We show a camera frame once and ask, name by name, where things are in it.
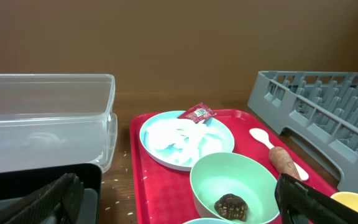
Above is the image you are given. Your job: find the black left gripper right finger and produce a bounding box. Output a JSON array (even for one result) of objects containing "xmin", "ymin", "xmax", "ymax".
[{"xmin": 275, "ymin": 173, "xmax": 358, "ymax": 224}]

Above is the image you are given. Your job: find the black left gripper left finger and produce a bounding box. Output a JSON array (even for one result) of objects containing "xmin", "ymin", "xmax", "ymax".
[{"xmin": 0, "ymin": 173, "xmax": 85, "ymax": 224}]

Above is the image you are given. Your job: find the orange carrot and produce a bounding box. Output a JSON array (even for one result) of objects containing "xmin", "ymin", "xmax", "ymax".
[{"xmin": 268, "ymin": 147, "xmax": 301, "ymax": 180}]

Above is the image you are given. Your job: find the green bowl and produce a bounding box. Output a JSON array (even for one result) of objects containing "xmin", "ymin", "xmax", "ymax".
[{"xmin": 190, "ymin": 152, "xmax": 280, "ymax": 223}]

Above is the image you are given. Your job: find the brown mushroom piece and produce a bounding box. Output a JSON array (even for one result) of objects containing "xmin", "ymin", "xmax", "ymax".
[{"xmin": 214, "ymin": 194, "xmax": 249, "ymax": 222}]

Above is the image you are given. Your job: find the light blue bowl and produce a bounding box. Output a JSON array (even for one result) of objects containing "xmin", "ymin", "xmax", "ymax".
[{"xmin": 184, "ymin": 218, "xmax": 232, "ymax": 224}]

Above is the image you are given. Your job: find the light blue plate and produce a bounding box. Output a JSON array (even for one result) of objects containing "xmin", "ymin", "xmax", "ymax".
[{"xmin": 139, "ymin": 111, "xmax": 234, "ymax": 171}]

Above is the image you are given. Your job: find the red ketchup packet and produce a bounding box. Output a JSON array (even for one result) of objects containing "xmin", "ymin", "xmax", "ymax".
[{"xmin": 178, "ymin": 103, "xmax": 216, "ymax": 123}]

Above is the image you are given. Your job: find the white napkin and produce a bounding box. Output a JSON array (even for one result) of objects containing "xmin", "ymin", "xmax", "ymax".
[{"xmin": 142, "ymin": 118, "xmax": 231, "ymax": 167}]

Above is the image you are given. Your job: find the black waste tray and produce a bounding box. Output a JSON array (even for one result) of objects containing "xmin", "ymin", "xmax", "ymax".
[{"xmin": 0, "ymin": 164, "xmax": 102, "ymax": 224}]

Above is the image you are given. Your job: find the grey dishwasher rack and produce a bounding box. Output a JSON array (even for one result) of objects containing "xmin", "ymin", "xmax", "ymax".
[{"xmin": 247, "ymin": 71, "xmax": 358, "ymax": 193}]

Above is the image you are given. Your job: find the white plastic spoon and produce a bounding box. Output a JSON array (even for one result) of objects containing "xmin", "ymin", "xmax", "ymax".
[{"xmin": 249, "ymin": 128, "xmax": 309, "ymax": 181}]

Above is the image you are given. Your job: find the clear plastic bin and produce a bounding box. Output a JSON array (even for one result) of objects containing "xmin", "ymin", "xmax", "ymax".
[{"xmin": 0, "ymin": 74, "xmax": 117, "ymax": 172}]

